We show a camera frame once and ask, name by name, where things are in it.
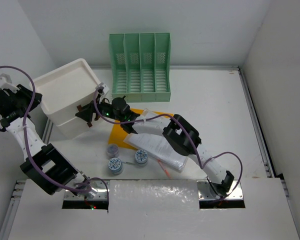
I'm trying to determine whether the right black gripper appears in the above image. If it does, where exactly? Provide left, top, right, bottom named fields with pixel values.
left=76, top=93, right=123, bottom=123

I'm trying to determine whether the white plastic drawer unit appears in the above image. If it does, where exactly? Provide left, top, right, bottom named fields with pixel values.
left=33, top=58, right=101, bottom=139

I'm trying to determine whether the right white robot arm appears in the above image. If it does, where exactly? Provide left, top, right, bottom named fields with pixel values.
left=75, top=97, right=235, bottom=198

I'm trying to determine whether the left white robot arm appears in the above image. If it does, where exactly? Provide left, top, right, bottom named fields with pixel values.
left=0, top=84, right=93, bottom=195

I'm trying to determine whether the orange paper folder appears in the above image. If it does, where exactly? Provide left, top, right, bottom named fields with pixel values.
left=108, top=108, right=174, bottom=150

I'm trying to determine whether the dark-lidded ink jar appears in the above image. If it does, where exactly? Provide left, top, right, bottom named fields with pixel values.
left=106, top=143, right=120, bottom=159

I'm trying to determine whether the clear mesh document pouch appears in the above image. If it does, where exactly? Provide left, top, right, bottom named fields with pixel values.
left=124, top=110, right=188, bottom=172

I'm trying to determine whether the green four-slot file organizer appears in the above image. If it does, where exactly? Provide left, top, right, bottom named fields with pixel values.
left=108, top=32, right=171, bottom=103

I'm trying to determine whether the orange-tipped clear pen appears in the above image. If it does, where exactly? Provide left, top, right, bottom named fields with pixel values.
left=157, top=159, right=171, bottom=179

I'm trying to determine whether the white front shelf board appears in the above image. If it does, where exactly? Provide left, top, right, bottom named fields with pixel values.
left=9, top=178, right=299, bottom=240

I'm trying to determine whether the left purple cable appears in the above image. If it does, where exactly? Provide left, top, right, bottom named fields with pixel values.
left=0, top=65, right=110, bottom=201

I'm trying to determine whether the purple cable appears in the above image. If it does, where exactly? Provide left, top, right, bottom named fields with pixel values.
left=92, top=86, right=243, bottom=202
left=0, top=65, right=110, bottom=201

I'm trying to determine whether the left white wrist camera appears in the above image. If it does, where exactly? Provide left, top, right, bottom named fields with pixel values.
left=0, top=73, right=19, bottom=93

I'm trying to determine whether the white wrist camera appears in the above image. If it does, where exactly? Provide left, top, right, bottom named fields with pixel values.
left=0, top=73, right=19, bottom=93
left=95, top=82, right=110, bottom=102

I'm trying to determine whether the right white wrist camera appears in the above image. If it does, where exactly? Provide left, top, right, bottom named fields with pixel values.
left=95, top=82, right=110, bottom=102

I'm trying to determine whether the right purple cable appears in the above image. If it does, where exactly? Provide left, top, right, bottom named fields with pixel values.
left=92, top=86, right=243, bottom=202

